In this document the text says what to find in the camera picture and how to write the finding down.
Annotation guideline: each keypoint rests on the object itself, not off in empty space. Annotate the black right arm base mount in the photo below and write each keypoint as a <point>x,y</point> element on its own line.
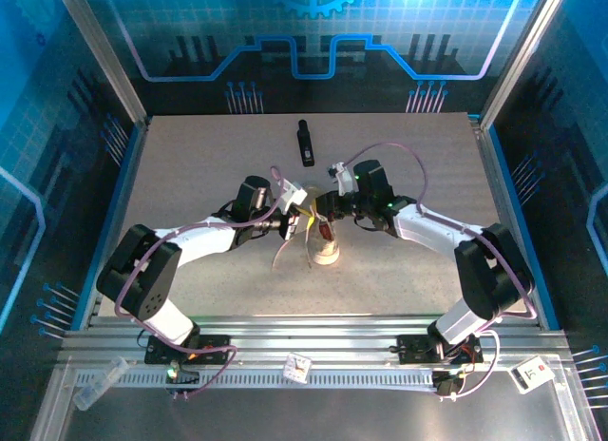
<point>418,348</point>

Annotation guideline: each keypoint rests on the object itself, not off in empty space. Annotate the black controller box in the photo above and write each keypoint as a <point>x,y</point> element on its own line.
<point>449,384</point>
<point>183,377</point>

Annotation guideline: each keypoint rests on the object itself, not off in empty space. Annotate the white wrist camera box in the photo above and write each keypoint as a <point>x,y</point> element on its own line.
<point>343,177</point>
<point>290,194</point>

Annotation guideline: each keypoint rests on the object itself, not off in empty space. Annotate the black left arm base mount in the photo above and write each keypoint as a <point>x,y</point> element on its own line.
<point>209,350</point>

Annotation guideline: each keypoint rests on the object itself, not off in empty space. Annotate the black marker pen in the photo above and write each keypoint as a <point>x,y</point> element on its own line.
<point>306,144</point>

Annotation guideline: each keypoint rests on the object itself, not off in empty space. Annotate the grey knit sneaker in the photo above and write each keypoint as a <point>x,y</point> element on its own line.
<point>325,251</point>

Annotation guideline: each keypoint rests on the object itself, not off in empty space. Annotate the aluminium mounting rail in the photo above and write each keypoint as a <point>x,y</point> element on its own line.
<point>309,329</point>

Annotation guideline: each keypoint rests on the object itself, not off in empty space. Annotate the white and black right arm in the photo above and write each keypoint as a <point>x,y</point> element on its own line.
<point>427,227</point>

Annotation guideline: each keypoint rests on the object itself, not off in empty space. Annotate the clear plastic holder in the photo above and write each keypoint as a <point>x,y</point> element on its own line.
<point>100,384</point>

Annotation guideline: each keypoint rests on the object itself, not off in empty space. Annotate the aluminium frame post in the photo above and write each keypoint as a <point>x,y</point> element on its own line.
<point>100,51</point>
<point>522,51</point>

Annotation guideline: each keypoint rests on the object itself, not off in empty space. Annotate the white shoelace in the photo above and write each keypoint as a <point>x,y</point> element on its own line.
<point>277,262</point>

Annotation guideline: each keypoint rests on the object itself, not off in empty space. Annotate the white label card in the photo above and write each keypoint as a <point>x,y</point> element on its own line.
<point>532,374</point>

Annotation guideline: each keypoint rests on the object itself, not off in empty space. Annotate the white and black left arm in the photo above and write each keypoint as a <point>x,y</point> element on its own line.
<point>199,243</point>

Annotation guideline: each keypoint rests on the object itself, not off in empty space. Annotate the black left controller box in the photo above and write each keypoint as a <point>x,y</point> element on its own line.
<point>183,377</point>

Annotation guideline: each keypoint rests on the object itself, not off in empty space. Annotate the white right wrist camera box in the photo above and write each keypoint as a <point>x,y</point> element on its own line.
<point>343,177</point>

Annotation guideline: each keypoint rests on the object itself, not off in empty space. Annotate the black right controller box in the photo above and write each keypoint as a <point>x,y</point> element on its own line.
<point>449,384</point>

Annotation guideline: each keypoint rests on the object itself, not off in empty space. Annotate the small white tag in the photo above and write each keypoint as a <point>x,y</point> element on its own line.
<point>297,367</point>

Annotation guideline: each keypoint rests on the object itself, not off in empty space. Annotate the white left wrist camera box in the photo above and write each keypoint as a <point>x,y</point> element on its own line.
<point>290,194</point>

